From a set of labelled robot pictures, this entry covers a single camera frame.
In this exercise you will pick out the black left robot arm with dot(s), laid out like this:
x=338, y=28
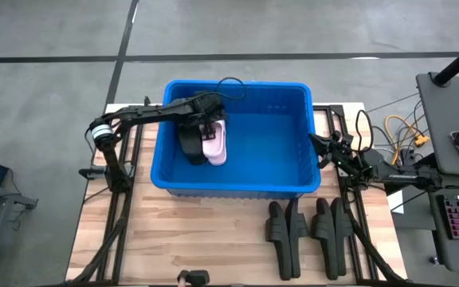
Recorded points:
x=142, y=113

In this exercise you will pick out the black table-level camera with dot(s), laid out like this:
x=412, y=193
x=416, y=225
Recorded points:
x=193, y=278

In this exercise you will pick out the white paper sheet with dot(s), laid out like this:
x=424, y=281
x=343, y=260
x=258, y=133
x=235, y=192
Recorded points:
x=396, y=201

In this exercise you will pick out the pink rubber slide sandal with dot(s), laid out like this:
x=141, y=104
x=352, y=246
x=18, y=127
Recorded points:
x=217, y=153

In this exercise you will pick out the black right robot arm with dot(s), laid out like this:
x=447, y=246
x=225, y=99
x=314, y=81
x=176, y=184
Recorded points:
x=405, y=175

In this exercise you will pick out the blue plastic bin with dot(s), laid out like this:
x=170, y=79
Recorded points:
x=269, y=151

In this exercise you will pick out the grey stand base plate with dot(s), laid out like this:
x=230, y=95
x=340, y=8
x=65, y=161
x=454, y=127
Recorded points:
x=444, y=119

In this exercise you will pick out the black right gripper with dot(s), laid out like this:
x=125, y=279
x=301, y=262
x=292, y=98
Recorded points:
x=347, y=155

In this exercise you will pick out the black rubber slide sandal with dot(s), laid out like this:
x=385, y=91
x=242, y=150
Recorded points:
x=299, y=227
x=343, y=227
x=325, y=235
x=279, y=239
x=191, y=147

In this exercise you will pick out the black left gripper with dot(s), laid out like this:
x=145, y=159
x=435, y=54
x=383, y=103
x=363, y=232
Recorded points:
x=201, y=109

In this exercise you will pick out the black stand pole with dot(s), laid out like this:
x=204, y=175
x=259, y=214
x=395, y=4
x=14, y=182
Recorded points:
x=456, y=64

